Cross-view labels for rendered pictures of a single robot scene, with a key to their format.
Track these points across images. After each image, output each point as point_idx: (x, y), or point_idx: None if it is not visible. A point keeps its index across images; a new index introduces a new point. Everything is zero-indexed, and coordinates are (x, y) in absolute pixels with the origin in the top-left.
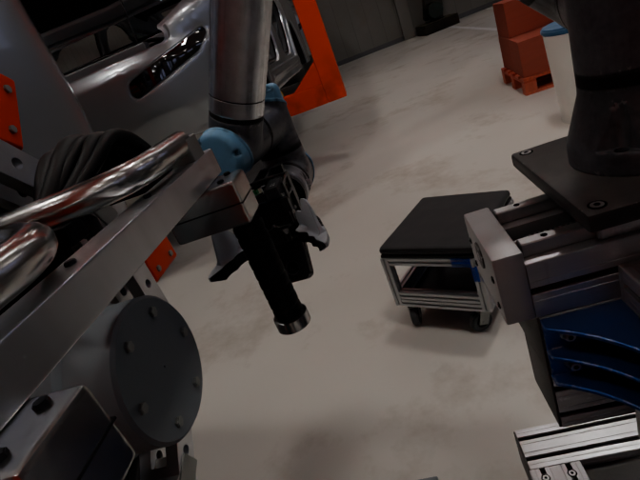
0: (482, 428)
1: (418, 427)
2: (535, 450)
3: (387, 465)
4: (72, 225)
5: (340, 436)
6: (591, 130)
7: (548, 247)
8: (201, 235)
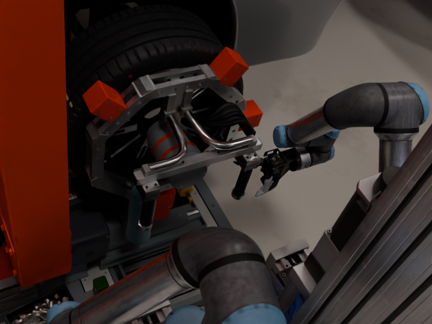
0: None
1: None
2: None
3: (263, 251)
4: (209, 130)
5: (270, 220)
6: None
7: (283, 268)
8: (234, 157)
